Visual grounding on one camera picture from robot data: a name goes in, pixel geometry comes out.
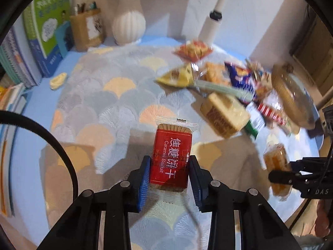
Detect multicoloured snack packet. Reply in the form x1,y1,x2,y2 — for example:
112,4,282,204
247,60,273,99

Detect blue snack packet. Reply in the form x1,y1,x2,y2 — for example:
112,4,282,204
224,62,257,103

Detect blue card box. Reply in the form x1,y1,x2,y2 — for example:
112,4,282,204
55,21,75,58

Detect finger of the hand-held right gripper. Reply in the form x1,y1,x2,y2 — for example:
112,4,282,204
290,158,333,174
268,170,313,191

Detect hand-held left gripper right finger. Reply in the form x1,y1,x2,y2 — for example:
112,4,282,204
189,155,299,250

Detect stack of spiral notebooks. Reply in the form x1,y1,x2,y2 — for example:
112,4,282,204
0,26,42,89

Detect red biscuit packet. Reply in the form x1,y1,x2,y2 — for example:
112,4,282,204
148,119,199,196

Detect ribbed glass bowl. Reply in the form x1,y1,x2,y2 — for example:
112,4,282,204
271,64,317,131

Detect orange crisp snack packet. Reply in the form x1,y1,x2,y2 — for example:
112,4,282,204
201,62,231,85

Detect pens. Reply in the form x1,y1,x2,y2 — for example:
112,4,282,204
73,1,98,15

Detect beige wafer packet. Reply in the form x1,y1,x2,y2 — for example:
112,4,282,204
200,92,251,138

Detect pale green long packet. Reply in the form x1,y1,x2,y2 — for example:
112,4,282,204
191,79,254,101

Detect red white striped packet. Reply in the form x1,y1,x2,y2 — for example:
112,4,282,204
256,101,287,127

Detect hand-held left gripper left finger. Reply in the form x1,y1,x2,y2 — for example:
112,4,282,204
39,155,152,250

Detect black cable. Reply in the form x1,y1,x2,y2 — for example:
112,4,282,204
0,111,79,199

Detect beige panel door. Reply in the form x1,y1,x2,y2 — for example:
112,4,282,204
291,5,333,95

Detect green cover book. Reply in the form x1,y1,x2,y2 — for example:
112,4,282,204
22,0,75,60

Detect blue book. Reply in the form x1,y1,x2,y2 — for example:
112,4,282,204
29,39,67,78

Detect person's right hand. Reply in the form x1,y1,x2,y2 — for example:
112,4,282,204
315,202,333,238

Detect white ribbed vase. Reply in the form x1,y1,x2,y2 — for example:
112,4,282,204
112,0,146,45

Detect orange pastry packet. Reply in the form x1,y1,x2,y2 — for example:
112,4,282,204
263,143,293,197

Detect small yellow packet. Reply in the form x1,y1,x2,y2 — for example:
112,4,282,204
49,73,68,90

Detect pile of books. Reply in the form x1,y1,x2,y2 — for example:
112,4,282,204
0,83,30,217

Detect yellow triangular snack packet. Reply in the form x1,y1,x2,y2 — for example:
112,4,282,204
155,63,198,88

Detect brown paper pen holder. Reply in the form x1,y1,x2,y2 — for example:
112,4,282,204
69,8,106,52

